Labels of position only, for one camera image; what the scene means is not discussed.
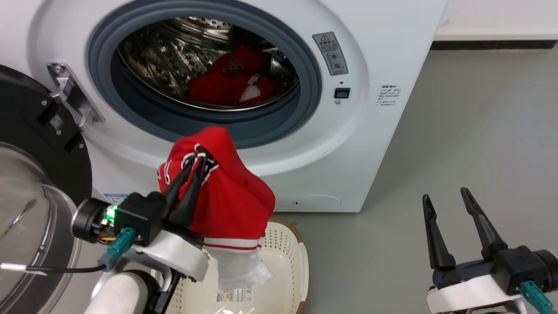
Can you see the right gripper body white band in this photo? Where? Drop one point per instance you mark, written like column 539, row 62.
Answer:
column 471, row 296

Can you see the teal right camera connector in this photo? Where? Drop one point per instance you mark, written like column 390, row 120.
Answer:
column 536, row 298

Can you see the red and white jersey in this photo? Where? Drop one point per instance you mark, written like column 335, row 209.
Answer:
column 235, row 196

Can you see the blue and white sticker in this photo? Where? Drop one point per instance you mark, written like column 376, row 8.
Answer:
column 115, row 199

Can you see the black door latch socket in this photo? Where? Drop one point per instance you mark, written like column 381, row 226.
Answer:
column 342, row 93

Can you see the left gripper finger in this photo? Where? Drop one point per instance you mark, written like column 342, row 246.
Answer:
column 192, row 200
column 176, row 187

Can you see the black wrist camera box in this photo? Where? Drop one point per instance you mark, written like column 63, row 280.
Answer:
column 518, row 266
column 139, row 216

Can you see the teal left camera connector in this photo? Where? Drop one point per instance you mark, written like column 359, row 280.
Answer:
column 120, row 246

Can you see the black wall baseboard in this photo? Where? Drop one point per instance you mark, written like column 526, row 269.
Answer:
column 492, row 45

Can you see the cream perforated laundry basket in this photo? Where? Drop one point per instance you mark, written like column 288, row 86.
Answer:
column 285, row 261

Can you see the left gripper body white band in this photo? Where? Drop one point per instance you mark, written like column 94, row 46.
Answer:
column 178, row 253

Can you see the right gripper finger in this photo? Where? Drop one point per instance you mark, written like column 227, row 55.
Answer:
column 438, row 244
column 486, row 235

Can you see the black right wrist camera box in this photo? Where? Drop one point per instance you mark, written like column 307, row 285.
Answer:
column 518, row 266

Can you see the stainless steel drum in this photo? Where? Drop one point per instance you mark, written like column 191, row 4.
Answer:
column 165, row 56

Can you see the metal door hinge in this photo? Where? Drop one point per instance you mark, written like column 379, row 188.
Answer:
column 72, row 93

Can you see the red garment with white patch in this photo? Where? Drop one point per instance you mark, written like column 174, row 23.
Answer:
column 218, row 87

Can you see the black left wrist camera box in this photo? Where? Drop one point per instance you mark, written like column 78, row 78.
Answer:
column 139, row 216

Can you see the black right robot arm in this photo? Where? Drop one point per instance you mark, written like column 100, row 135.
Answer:
column 550, row 268

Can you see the black glass washing machine door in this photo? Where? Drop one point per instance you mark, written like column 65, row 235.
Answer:
column 26, row 113

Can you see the teal camera connector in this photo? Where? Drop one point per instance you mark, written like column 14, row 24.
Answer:
column 120, row 246
column 536, row 298

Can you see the white front-load washing machine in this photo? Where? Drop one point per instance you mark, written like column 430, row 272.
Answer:
column 370, row 152

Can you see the paper label of basket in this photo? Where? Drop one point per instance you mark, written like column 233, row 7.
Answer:
column 234, row 295

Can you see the grey warning label sticker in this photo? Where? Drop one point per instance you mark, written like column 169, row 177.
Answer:
column 330, row 52

